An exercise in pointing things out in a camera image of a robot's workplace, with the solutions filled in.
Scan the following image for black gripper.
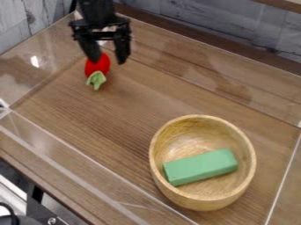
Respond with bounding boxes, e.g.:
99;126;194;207
68;16;131;64

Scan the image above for red plush strawberry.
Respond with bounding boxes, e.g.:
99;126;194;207
84;53;111;91

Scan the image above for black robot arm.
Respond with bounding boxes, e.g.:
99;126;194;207
68;0;131;64

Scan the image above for wooden bowl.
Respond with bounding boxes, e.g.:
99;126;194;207
150;114;257;211

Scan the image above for green rectangular block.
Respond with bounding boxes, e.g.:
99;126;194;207
162;149;238;186

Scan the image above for clear acrylic tray wall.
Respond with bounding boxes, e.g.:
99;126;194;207
0;20;301;225

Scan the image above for black cable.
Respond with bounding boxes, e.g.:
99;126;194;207
0;201;19;225

